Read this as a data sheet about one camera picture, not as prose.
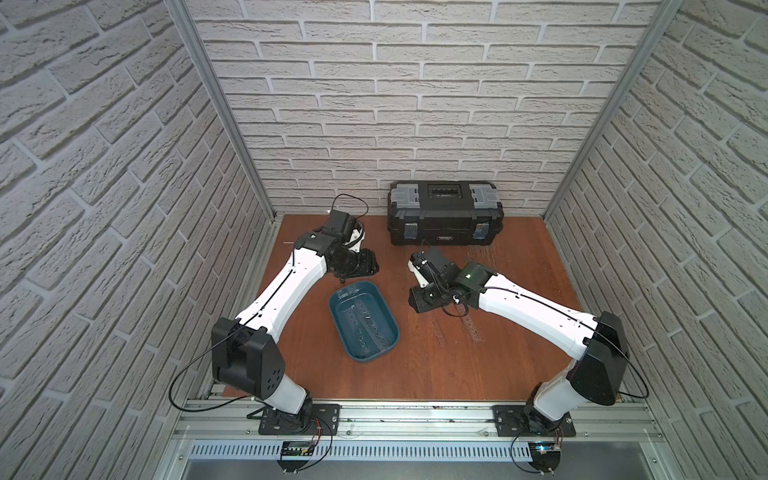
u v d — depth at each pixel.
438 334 0.89
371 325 0.90
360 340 0.86
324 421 0.75
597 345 0.42
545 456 0.70
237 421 0.74
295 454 0.72
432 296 0.66
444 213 0.98
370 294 0.95
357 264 0.71
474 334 0.89
